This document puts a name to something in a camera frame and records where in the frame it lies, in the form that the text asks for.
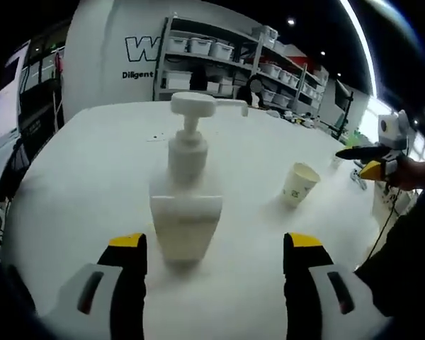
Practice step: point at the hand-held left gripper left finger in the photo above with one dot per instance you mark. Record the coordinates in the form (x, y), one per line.
(127, 283)

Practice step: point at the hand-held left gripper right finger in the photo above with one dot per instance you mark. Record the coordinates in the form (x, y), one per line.
(297, 283)

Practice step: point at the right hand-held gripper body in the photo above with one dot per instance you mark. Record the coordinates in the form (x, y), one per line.
(393, 129)

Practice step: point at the white paper cup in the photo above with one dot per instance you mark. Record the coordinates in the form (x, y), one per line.
(297, 187)

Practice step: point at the white pump bottle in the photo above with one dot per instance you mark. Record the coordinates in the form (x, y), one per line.
(186, 219)

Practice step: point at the small clear cup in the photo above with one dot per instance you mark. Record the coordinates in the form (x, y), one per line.
(336, 162)

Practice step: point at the person's right hand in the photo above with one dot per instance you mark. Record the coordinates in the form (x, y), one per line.
(409, 173)

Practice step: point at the green plastic item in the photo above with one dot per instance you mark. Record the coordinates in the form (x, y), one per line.
(357, 140)

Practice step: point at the small metal tool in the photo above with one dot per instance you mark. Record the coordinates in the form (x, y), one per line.
(358, 178)

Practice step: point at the black stand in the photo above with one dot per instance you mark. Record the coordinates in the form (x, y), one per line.
(345, 113)

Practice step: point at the ceiling light strip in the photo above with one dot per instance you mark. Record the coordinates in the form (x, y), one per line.
(365, 46)

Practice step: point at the grey metal shelf rack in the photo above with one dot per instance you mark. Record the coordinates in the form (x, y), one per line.
(233, 60)

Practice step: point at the row of white storage bins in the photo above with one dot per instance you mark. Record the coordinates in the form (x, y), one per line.
(219, 47)

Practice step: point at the computer monitor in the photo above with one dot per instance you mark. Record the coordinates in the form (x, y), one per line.
(5, 99)

